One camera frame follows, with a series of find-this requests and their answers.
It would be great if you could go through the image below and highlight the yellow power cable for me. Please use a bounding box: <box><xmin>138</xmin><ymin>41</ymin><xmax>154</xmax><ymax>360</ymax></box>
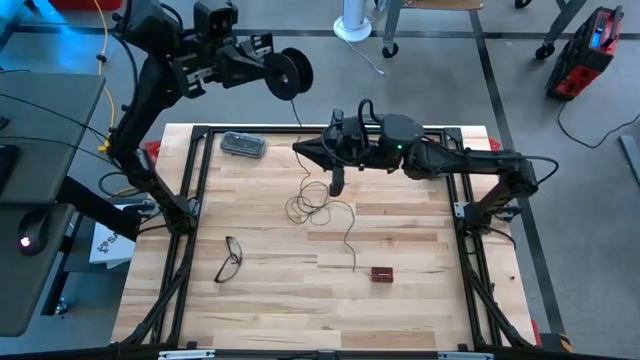
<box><xmin>92</xmin><ymin>0</ymin><xmax>144</xmax><ymax>197</ymax></box>

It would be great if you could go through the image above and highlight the white pole with round base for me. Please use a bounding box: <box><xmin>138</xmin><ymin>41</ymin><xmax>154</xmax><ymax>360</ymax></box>
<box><xmin>333</xmin><ymin>0</ymin><xmax>374</xmax><ymax>43</ymax></box>

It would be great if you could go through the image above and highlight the wooden workbench on casters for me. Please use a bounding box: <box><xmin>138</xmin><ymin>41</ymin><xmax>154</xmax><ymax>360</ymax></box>
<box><xmin>382</xmin><ymin>0</ymin><xmax>589</xmax><ymax>61</ymax></box>

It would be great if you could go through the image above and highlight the grey metal bar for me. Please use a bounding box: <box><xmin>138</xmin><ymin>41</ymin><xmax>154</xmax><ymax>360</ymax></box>
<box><xmin>618</xmin><ymin>134</ymin><xmax>640</xmax><ymax>187</ymax></box>

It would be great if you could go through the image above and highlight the white printed box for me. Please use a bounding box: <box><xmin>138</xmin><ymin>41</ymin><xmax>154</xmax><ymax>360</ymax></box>
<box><xmin>88</xmin><ymin>222</ymin><xmax>137</xmax><ymax>270</ymax></box>

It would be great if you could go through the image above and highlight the round black cord reel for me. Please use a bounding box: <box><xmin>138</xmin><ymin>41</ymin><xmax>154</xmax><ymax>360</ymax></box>
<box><xmin>263</xmin><ymin>47</ymin><xmax>315</xmax><ymax>101</ymax></box>

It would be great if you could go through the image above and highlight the thin black cord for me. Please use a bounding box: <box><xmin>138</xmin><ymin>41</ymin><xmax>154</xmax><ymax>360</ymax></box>
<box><xmin>284</xmin><ymin>98</ymin><xmax>357</xmax><ymax>273</ymax></box>

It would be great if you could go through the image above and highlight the black floor cable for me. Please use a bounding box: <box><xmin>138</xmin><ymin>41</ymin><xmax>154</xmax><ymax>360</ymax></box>
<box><xmin>556</xmin><ymin>99</ymin><xmax>640</xmax><ymax>150</ymax></box>

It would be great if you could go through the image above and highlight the black aluminium table frame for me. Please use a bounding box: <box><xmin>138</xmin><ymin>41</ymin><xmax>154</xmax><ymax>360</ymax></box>
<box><xmin>119</xmin><ymin>124</ymin><xmax>539</xmax><ymax>351</ymax></box>

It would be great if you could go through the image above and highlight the silver metal bracket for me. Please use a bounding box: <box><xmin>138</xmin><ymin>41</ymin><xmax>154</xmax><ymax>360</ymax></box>
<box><xmin>158</xmin><ymin>349</ymin><xmax>216</xmax><ymax>360</ymax></box>
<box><xmin>437</xmin><ymin>351</ymin><xmax>495</xmax><ymax>360</ymax></box>

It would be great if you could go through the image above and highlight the black computer mouse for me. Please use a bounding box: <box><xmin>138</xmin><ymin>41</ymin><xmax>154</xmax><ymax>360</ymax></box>
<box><xmin>16</xmin><ymin>207</ymin><xmax>51</xmax><ymax>257</ymax></box>

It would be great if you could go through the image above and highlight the red plastic bin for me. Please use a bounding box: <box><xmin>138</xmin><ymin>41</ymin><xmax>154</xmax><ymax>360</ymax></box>
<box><xmin>48</xmin><ymin>0</ymin><xmax>124</xmax><ymax>12</ymax></box>

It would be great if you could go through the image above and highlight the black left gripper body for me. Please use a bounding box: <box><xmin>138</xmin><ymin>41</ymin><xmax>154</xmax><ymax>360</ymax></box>
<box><xmin>172</xmin><ymin>42</ymin><xmax>225</xmax><ymax>99</ymax></box>

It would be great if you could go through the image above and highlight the grey desk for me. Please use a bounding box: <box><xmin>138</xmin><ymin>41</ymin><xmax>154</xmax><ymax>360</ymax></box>
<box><xmin>0</xmin><ymin>72</ymin><xmax>107</xmax><ymax>337</ymax></box>

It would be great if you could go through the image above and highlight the red and black tool case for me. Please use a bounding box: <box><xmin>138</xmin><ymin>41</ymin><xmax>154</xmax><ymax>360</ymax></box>
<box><xmin>544</xmin><ymin>4</ymin><xmax>625</xmax><ymax>103</ymax></box>

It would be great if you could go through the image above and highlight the white floor cable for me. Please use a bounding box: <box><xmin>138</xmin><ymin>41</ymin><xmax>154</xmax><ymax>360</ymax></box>
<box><xmin>344</xmin><ymin>39</ymin><xmax>386</xmax><ymax>76</ymax></box>

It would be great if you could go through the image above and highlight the black desk cable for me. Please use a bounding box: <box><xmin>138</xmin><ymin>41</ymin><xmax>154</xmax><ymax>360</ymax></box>
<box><xmin>0</xmin><ymin>135</ymin><xmax>119</xmax><ymax>166</ymax></box>
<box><xmin>0</xmin><ymin>92</ymin><xmax>114</xmax><ymax>144</ymax></box>

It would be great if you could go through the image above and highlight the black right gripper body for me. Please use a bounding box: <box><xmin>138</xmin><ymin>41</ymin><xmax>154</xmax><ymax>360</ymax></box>
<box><xmin>323</xmin><ymin>107</ymin><xmax>389</xmax><ymax>198</ymax></box>

